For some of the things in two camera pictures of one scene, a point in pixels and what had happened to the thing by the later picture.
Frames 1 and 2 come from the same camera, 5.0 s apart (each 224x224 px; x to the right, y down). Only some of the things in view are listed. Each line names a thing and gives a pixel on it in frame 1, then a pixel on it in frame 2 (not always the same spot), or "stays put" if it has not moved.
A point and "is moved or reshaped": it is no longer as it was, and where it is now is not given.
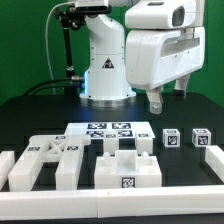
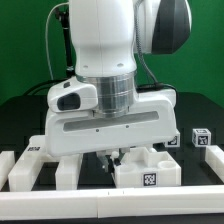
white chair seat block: [127, 169] is moved or reshaped
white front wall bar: [128, 202] stays put
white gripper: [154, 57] to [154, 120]
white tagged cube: [201, 137] stays put
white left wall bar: [7, 162] stays put
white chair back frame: [65, 149] stays put
